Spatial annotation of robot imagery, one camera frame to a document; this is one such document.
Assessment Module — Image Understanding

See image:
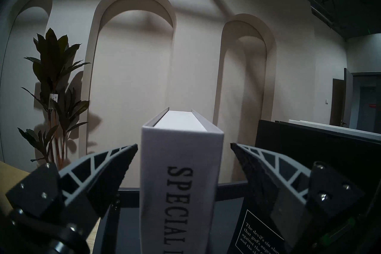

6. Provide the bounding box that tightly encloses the grey Special Issue book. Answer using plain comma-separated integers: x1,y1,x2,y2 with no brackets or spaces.
140,107,224,254

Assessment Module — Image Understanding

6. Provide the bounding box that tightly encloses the tall green leafy plant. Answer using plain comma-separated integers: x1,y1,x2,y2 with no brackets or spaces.
17,28,91,169

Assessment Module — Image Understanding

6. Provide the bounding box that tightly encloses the Crime and Punishment book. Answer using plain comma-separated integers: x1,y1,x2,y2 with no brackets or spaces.
228,119,381,254

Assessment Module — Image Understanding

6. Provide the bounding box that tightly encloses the dark brown door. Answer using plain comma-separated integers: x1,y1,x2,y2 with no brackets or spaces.
330,68,354,128

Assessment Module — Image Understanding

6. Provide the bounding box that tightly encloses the black metal shelf cart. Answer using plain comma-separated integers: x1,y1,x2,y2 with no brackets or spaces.
92,180,249,254

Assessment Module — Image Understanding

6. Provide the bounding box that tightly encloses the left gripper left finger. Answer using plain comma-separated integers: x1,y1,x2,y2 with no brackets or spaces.
5,144,139,218

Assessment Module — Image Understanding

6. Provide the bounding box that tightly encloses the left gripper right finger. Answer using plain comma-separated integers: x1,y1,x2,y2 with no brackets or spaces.
231,143,366,242

